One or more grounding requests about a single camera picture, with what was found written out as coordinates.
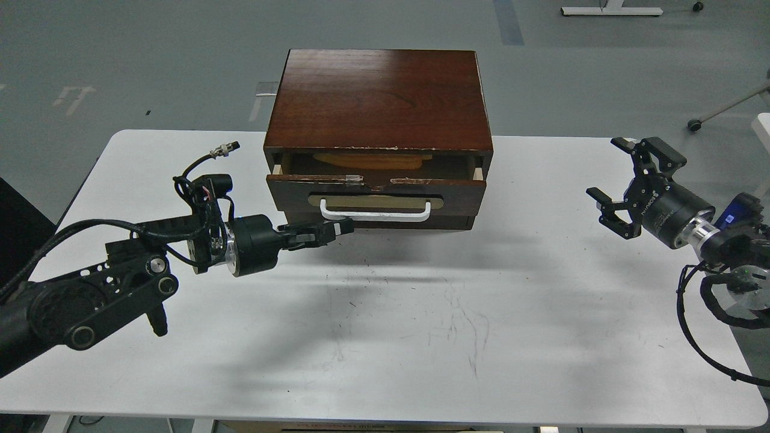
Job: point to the dark wooden drawer cabinet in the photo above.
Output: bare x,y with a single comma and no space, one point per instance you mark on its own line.
398,101

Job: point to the white drawer handle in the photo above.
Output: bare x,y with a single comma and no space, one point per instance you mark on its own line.
376,216

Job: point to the white stand base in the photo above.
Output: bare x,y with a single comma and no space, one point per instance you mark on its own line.
611,8

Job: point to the yellow corn cob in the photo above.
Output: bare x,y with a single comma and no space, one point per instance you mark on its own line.
374,161

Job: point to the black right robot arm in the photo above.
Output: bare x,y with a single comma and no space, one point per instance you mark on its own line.
732,249

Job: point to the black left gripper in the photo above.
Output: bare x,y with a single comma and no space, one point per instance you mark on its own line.
253,245

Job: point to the grey chair leg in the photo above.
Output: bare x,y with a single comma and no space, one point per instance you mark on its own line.
694,124

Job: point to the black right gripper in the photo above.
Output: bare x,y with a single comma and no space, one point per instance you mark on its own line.
655,202

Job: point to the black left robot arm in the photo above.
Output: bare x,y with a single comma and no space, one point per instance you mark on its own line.
81,308

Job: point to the light wood drawer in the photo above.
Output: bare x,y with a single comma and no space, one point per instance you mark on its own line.
454,184

